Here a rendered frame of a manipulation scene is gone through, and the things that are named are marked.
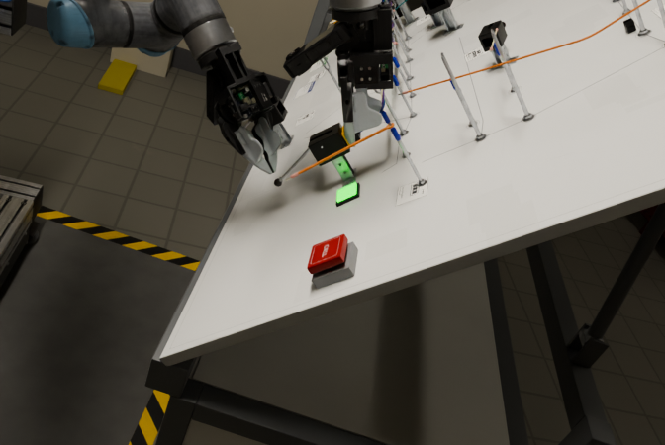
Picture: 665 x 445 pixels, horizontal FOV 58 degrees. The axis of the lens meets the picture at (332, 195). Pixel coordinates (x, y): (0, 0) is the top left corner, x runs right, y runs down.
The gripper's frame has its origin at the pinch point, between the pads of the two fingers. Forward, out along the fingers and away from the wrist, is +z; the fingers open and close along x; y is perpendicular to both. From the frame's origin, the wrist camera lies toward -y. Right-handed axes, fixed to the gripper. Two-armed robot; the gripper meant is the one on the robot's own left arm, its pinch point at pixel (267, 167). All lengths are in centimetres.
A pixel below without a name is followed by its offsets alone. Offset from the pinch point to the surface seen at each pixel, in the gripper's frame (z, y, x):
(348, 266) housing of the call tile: 15.5, 26.4, -7.9
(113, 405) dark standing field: 42, -93, -34
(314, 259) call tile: 13.2, 22.8, -10.2
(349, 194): 9.3, 12.4, 4.9
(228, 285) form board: 13.4, 3.5, -16.2
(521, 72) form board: 4.2, 22.5, 38.8
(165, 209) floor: -2, -154, 20
